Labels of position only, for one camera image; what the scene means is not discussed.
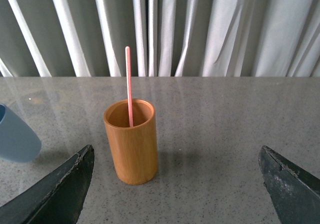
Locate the light blue plastic cup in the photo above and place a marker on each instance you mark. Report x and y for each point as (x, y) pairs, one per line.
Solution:
(18, 142)

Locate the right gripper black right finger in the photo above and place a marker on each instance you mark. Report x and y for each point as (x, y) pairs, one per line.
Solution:
(294, 192)

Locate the pink chopstick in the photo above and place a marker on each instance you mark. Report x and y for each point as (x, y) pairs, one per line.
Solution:
(129, 85)

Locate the white pleated curtain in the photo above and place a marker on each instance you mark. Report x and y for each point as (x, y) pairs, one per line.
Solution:
(206, 38)

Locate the wooden cylindrical chopstick holder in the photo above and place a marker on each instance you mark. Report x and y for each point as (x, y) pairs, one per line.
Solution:
(134, 149)

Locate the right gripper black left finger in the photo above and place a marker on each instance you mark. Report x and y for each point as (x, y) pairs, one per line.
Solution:
(58, 198)

